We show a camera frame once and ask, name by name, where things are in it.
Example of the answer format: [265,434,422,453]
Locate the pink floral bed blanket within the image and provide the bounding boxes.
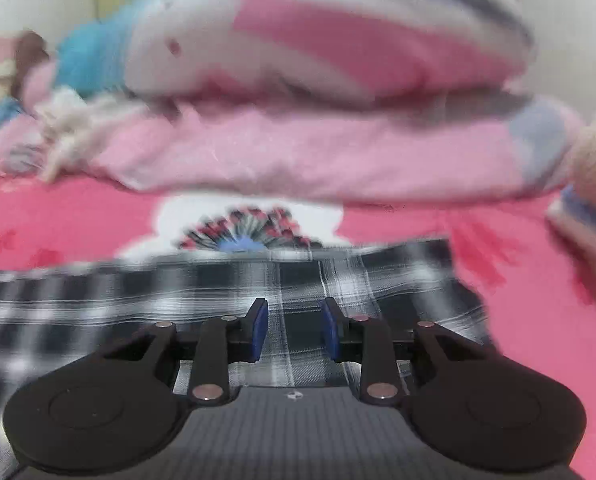
[0,175,596,480]

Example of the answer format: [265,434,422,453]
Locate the white crumpled garment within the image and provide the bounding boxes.
[33,85,144,183]

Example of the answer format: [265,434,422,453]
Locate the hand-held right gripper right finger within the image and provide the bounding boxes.
[319,297,489,406]

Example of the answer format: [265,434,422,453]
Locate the pink cartoon print quilt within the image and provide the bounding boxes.
[0,0,584,206]

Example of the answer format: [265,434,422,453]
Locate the light blue printed garment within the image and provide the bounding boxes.
[0,97,34,136]

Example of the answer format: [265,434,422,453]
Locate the black white plaid pants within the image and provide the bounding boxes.
[0,239,489,461]

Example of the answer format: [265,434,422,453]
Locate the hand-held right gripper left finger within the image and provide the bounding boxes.
[100,297,270,406]

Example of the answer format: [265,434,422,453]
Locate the brown plush garment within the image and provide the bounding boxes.
[8,30,54,96]

